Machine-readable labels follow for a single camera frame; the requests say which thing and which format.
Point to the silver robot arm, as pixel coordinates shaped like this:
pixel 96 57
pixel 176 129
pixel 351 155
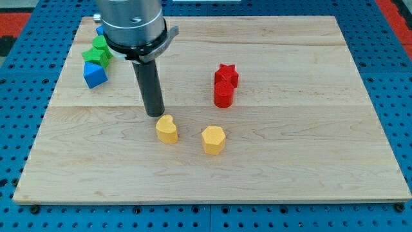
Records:
pixel 136 29

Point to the yellow heart block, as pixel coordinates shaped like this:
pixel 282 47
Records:
pixel 166 129

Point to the red cylinder block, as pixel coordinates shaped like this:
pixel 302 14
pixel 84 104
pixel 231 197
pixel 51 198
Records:
pixel 223 94

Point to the blue cube block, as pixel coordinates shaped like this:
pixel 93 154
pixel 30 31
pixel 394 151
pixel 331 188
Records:
pixel 94 74

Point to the green star block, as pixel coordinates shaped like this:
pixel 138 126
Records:
pixel 96 56

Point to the yellow hexagon block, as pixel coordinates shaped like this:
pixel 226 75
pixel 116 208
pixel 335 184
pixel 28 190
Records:
pixel 213 140

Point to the red star block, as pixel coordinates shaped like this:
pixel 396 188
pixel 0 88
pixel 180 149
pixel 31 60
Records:
pixel 228 73

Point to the wooden board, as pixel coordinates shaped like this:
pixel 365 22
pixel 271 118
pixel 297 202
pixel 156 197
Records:
pixel 301 128

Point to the small blue block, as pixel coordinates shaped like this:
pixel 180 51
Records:
pixel 100 30

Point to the green rounded block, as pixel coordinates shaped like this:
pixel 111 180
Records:
pixel 99 42

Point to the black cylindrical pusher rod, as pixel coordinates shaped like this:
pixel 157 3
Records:
pixel 150 89

